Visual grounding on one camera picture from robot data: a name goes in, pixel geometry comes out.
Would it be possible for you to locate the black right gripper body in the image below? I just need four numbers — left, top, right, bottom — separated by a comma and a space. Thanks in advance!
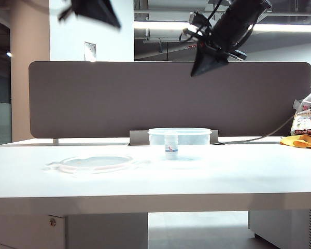
196, 7, 252, 62

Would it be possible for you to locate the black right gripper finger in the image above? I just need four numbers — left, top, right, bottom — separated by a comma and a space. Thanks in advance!
191, 47, 230, 78

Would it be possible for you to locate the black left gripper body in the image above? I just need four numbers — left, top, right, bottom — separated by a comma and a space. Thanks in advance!
58, 4, 74, 22

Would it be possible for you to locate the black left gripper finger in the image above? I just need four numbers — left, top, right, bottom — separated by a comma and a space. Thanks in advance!
72, 0, 122, 29

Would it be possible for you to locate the round clear plastic box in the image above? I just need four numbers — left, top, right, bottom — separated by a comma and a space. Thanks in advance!
147, 127, 213, 168

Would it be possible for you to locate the small white medicine bottle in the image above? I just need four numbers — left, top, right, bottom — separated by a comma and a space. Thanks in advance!
164, 131, 179, 161

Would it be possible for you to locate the clear round clip lid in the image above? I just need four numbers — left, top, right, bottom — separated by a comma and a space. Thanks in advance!
43, 155, 151, 175

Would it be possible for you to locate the long ceiling light strip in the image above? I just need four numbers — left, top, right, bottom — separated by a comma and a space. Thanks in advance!
134, 21, 311, 33

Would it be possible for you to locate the brown fabric desk divider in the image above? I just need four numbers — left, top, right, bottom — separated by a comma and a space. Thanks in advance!
28, 61, 311, 139

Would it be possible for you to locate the printed plastic snack bag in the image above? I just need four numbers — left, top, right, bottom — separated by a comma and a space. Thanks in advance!
291, 75, 311, 136

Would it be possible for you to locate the orange cloth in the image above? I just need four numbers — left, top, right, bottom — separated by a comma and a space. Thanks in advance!
279, 134, 311, 150

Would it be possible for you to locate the white vented cabinet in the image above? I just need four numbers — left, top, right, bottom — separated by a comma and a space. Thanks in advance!
248, 209, 311, 249

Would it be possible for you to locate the white drawer cabinet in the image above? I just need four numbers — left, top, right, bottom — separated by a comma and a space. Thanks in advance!
0, 214, 149, 249

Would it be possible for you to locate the silver wall plate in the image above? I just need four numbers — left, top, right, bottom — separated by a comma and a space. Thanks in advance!
83, 41, 97, 62

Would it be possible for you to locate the grey power cable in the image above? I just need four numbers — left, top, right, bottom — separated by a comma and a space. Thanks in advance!
224, 115, 295, 144

